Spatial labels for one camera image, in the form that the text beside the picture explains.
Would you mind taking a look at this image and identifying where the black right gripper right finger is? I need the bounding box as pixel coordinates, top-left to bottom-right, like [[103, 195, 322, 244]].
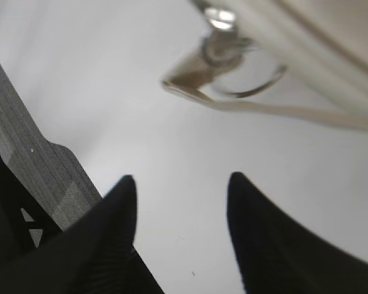
[[226, 172, 368, 293]]

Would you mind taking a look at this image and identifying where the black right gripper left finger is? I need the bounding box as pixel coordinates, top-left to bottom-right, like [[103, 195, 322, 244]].
[[0, 175, 163, 293]]

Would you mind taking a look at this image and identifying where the metal zipper pull ring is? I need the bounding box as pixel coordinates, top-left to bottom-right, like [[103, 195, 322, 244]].
[[199, 6, 288, 99]]

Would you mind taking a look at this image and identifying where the cream zippered bag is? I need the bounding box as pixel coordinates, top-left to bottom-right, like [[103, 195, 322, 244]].
[[162, 1, 368, 132]]

